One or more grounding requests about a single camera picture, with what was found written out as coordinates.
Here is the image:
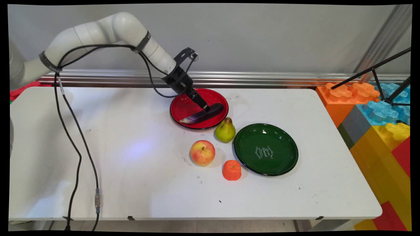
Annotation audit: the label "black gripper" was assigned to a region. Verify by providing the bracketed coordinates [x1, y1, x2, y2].
[161, 66, 211, 111]

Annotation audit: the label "purple toy eggplant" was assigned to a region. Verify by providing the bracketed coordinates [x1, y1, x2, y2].
[179, 103, 224, 125]

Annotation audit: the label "red plate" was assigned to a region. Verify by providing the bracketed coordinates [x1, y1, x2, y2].
[170, 88, 229, 130]

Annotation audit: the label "yellow-green toy pear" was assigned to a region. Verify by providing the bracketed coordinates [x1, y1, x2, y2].
[215, 117, 236, 143]

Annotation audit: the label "red-yellow toy apple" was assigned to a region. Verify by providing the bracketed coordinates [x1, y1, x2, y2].
[190, 140, 216, 167]

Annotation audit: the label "orange toy mandarin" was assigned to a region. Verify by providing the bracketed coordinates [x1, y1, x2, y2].
[222, 160, 242, 181]

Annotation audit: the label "green enamel plate with lettering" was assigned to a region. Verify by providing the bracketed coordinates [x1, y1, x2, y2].
[234, 123, 299, 176]

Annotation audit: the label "orange giant building block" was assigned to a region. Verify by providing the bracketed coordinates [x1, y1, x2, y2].
[316, 82, 381, 128]

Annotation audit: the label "grey giant building block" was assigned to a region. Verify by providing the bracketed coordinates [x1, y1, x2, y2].
[337, 104, 373, 150]

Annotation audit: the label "red plastic piece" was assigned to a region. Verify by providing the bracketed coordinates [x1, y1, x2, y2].
[10, 81, 53, 103]

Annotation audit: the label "blue giant building block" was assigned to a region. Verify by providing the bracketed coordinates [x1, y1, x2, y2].
[356, 82, 411, 126]

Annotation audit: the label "yellow giant building block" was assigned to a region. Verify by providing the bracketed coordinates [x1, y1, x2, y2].
[349, 122, 411, 231]

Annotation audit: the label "black tripod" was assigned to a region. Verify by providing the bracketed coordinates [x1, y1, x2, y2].
[331, 47, 411, 107]

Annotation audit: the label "red giant building block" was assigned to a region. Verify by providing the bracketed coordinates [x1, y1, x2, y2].
[391, 137, 411, 178]
[372, 201, 408, 231]

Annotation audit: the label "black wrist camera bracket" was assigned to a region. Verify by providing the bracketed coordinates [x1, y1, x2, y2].
[173, 48, 199, 73]

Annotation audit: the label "aluminium rail along wall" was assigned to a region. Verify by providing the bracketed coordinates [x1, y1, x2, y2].
[37, 69, 410, 88]

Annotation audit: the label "black cable with grey connector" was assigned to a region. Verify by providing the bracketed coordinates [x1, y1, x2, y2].
[54, 44, 179, 231]

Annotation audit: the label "aluminium corner post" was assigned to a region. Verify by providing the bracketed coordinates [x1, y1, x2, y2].
[354, 5, 412, 83]

